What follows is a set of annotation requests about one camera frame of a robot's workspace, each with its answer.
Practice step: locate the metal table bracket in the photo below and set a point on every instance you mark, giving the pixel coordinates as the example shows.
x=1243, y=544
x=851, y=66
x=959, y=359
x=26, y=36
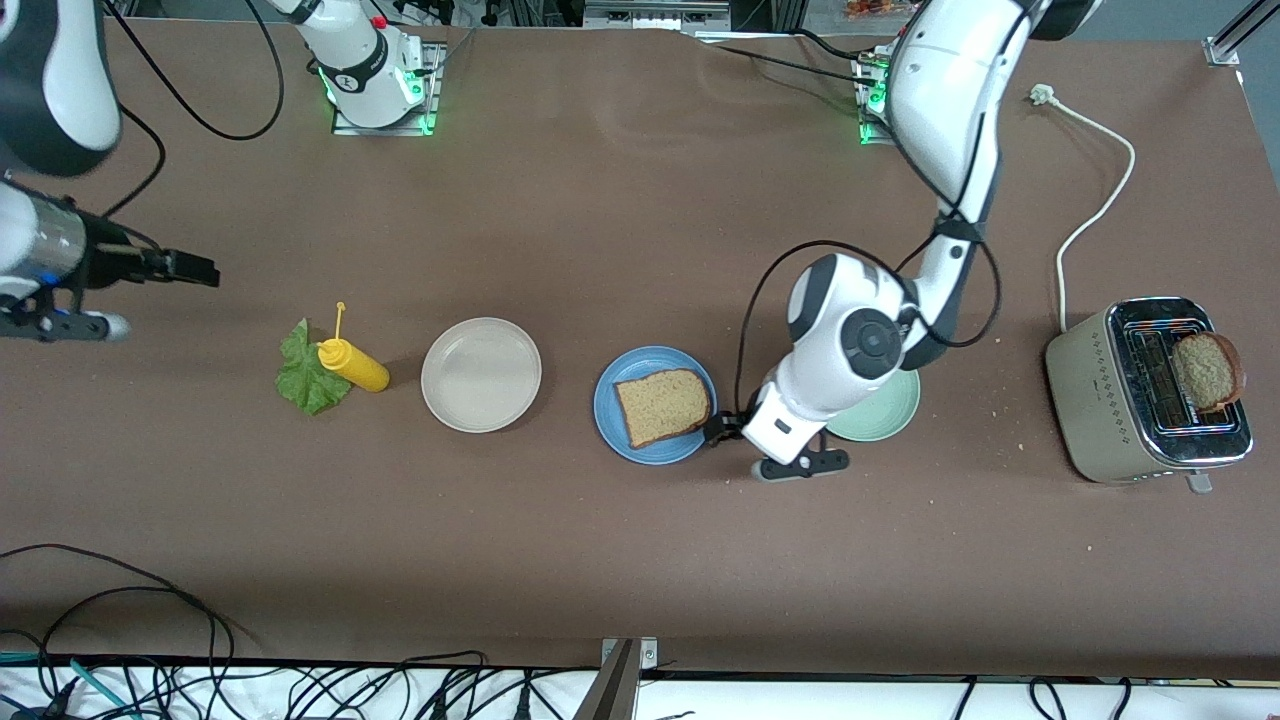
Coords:
x=630, y=655

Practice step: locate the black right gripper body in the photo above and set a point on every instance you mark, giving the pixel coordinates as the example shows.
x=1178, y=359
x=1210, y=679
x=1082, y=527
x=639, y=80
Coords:
x=112, y=258

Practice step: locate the aluminium frame rail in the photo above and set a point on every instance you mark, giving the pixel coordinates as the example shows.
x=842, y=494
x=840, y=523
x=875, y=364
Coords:
x=1222, y=50

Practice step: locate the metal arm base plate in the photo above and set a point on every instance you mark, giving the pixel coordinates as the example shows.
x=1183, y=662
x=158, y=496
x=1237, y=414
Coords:
x=870, y=138
x=432, y=90

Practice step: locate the green lettuce leaf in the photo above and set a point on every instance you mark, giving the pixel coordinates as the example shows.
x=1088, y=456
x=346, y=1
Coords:
x=305, y=385

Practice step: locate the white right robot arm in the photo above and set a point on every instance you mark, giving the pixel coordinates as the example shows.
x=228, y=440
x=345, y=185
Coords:
x=365, y=70

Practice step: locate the light green plate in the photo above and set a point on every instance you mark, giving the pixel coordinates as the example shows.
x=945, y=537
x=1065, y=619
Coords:
x=880, y=420

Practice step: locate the beige plate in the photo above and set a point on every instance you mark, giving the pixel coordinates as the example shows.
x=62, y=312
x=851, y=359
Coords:
x=481, y=375

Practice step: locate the beige chrome toaster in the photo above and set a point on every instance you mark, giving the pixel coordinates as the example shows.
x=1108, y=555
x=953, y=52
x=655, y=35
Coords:
x=1100, y=420

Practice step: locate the brown bread slice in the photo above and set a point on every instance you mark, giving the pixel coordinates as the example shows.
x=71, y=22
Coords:
x=1210, y=372
x=662, y=408

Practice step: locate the yellow mustard squeeze bottle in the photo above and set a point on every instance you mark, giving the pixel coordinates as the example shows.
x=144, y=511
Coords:
x=360, y=368

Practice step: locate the orange object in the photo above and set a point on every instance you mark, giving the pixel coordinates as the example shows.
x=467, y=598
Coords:
x=870, y=8

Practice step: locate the blue plate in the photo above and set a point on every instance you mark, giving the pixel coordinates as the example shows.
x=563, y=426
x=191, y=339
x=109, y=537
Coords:
x=610, y=410

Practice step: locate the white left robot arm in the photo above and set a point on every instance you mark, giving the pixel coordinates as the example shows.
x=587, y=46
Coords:
x=950, y=90

